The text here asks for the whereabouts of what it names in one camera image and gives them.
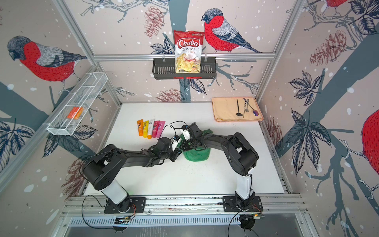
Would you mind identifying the green microfibre cloth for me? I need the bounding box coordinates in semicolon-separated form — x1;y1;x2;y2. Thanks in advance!
179;129;211;162

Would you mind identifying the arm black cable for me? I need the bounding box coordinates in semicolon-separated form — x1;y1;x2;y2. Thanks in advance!
227;174;254;237
80;120;189;231

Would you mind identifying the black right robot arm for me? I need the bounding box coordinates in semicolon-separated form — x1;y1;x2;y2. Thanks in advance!
180;123;259;200

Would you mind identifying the purple spoon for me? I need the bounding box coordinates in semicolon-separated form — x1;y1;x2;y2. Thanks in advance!
247;102;259;116

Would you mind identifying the orange packet in basket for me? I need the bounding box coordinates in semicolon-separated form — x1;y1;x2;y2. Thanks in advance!
67;107;84;119

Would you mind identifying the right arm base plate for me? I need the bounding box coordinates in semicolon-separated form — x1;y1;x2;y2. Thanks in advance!
222;194;264;212

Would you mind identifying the yellow toothpaste tube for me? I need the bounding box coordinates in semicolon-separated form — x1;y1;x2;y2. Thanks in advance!
143;120;149;138

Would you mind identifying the white orange-capped toothpaste tube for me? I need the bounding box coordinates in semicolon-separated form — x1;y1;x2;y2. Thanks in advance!
147;119;155;139

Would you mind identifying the black wall basket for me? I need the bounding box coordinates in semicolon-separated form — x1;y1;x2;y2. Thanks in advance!
153;57;217;80

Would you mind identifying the red cassava chips bag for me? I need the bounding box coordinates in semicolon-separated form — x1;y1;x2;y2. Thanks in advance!
174;30;204;74

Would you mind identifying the orange toothpaste tube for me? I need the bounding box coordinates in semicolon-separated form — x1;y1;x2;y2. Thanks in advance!
137;119;144;136

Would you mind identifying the aluminium front rail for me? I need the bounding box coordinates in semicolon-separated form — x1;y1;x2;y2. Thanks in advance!
60;194;308;217

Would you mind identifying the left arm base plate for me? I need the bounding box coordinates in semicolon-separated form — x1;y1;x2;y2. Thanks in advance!
104;196;147;214

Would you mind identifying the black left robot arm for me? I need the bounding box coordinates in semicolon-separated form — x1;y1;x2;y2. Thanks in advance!
82;135;182;205

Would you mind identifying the beige cloth mat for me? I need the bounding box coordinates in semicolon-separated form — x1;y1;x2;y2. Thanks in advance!
212;97;264;122

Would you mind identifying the light pink toothpaste tube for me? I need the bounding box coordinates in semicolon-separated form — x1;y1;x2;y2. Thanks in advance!
156;120;165;138

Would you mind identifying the white wire shelf basket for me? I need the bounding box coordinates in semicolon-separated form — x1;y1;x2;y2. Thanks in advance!
44;72;108;136

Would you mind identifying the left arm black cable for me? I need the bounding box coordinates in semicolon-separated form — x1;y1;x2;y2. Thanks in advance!
80;120;189;231

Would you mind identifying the dark pink toothpaste tube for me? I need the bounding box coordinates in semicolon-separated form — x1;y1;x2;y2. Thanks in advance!
152;120;160;138

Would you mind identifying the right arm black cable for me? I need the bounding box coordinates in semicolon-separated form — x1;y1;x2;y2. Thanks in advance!
227;174;254;237

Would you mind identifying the black ladle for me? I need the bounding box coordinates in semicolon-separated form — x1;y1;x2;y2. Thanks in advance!
236;99;243;117

